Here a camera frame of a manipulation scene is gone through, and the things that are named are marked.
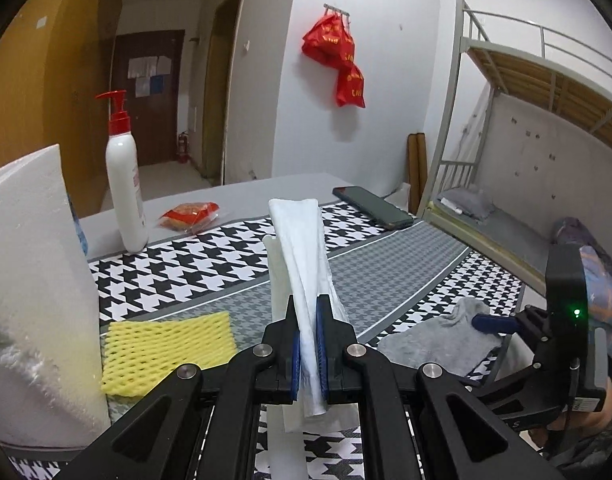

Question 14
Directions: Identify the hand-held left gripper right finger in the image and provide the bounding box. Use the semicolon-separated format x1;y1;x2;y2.
316;294;562;480

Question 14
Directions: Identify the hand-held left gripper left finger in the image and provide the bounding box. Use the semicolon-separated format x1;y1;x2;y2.
56;295;302;480

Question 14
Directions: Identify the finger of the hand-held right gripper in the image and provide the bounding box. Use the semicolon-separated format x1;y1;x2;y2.
471;307;549;346

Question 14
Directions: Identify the grey sock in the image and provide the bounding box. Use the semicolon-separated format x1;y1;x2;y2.
378;296;504;378

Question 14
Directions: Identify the white paper tissue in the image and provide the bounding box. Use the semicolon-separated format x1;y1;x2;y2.
267;197;337;417

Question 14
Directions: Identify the yellow foam net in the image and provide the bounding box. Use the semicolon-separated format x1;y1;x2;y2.
100;311;238;398

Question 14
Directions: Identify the white foam box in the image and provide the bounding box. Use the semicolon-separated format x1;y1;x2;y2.
0;144;111;448

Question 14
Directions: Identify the grey pillow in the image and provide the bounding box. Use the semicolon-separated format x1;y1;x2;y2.
438;186;494;222

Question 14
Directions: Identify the houndstooth printed tablecloth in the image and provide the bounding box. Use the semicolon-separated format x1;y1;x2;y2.
0;174;527;480

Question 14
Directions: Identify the black smartphone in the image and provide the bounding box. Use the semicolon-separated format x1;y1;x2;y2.
332;186;416;231

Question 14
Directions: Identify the brown wooden board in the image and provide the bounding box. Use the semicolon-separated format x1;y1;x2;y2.
416;132;429;213
406;132;418;201

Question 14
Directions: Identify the red snack packet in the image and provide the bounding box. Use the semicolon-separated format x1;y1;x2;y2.
157;201;221;233

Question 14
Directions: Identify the metal bunk bed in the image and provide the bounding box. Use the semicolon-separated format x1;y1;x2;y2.
418;0;612;306

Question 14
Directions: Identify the white pump bottle red cap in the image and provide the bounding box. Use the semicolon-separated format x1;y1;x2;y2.
95;90;150;253

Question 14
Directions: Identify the blue grey cloth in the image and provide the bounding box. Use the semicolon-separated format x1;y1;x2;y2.
66;195;89;258

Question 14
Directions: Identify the red printed plastic bag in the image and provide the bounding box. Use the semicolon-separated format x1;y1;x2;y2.
301;12;357;68
334;62;366;109

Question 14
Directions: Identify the dark brown door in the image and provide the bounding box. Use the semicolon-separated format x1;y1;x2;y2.
110;30;186;167

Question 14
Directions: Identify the wide white door notice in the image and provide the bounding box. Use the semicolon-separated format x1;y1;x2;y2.
127;57;159;79

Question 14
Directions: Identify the wooden wardrobe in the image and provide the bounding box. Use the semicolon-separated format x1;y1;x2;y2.
0;0;122;176

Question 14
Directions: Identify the wooden side door frame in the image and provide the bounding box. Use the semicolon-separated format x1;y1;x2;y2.
202;0;247;186

